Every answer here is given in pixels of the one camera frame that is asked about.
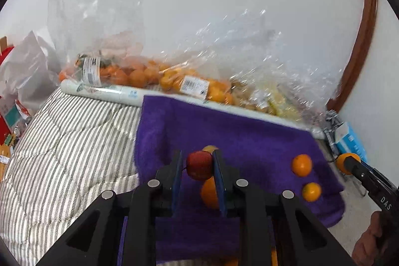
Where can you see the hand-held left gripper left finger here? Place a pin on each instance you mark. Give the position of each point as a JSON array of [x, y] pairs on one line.
[[176, 182]]

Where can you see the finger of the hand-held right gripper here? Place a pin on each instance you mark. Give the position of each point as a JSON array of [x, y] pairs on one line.
[[355, 169], [375, 172]]

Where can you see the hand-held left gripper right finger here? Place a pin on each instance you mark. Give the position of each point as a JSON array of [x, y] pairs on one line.
[[219, 182]]

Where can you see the small red apple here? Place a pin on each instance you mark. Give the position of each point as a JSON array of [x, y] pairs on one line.
[[199, 164]]

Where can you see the person's right hand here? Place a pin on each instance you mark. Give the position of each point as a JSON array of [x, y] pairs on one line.
[[367, 241]]

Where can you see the blue tissue box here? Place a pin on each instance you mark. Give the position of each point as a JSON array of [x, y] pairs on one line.
[[350, 141]]

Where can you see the purple towel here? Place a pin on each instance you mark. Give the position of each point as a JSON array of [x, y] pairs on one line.
[[265, 144]]

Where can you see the clear bag of kiwis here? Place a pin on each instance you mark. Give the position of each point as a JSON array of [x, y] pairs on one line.
[[249, 97]]

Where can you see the clear bag of oranges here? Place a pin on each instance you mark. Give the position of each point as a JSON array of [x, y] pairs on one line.
[[187, 79]]

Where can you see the white paper roll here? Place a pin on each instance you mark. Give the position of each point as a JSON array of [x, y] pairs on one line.
[[103, 93]]

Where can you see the wooden nightstand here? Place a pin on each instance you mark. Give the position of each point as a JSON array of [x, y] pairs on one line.
[[4, 172]]

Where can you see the clear bag of leafy mandarins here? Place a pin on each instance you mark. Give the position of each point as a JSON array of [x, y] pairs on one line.
[[93, 19]]

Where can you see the white plastic bag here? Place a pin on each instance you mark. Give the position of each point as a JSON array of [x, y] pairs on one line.
[[28, 66]]

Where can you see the wooden headboard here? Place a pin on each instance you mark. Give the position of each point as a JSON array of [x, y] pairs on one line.
[[3, 43]]

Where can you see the brown wooden door frame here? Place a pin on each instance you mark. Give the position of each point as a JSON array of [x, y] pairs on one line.
[[361, 35]]

